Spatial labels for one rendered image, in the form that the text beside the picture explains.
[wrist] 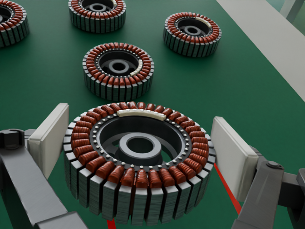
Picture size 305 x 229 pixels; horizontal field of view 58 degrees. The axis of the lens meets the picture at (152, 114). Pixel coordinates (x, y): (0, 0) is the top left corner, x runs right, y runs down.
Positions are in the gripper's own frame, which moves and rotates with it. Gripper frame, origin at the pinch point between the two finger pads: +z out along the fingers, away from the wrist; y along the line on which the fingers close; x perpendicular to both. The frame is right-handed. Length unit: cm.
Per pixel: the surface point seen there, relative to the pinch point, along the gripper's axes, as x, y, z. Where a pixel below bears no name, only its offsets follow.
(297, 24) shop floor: 24, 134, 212
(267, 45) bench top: 6.8, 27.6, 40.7
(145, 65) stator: 1.9, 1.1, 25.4
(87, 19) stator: 7.8, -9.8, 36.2
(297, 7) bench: 22, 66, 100
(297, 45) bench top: 7, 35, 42
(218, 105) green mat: -3.1, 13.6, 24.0
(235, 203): -11.8, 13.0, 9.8
